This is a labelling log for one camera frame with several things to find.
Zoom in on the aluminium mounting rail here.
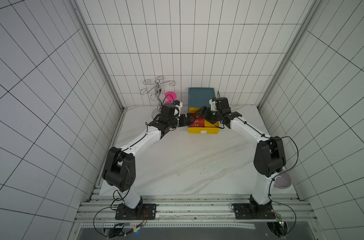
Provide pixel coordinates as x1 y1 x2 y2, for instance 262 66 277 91
75 196 317 229

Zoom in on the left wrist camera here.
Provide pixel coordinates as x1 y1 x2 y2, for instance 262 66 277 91
173 100 183 109

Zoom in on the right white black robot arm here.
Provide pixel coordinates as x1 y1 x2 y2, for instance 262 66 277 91
196 97 286 215

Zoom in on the yellow drawer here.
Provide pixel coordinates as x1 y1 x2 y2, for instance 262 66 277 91
188 108 220 135

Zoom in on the pink plastic goblet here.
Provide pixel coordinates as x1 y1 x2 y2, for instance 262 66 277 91
164 91 177 104

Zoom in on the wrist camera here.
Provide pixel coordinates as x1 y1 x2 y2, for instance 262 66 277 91
173 100 183 109
209 99 217 111

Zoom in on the left base black cable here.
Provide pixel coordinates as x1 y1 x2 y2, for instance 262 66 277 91
92 191 148 238

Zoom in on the red postcard white text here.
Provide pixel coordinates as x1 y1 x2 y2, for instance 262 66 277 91
190 115 205 128

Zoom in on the lilac bowl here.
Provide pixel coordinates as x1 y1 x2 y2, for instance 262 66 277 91
274 172 293 189

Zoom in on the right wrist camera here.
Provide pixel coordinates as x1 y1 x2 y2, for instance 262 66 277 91
209 99 217 111

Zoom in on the silver metal cup stand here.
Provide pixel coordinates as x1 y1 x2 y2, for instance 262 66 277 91
140 76 176 119

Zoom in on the base black cable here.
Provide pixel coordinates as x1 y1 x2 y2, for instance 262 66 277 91
92 191 148 238
264 135 300 238

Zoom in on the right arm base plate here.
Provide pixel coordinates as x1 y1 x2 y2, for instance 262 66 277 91
231 203 276 220

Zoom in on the teal drawer cabinet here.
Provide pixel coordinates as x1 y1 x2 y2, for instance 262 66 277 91
188 88 216 109

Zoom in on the right base black cable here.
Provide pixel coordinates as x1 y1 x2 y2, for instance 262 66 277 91
264 135 300 238

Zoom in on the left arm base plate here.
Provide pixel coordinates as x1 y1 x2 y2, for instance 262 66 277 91
115 204 157 220

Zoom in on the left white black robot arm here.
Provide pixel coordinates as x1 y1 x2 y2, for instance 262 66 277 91
102 101 197 210

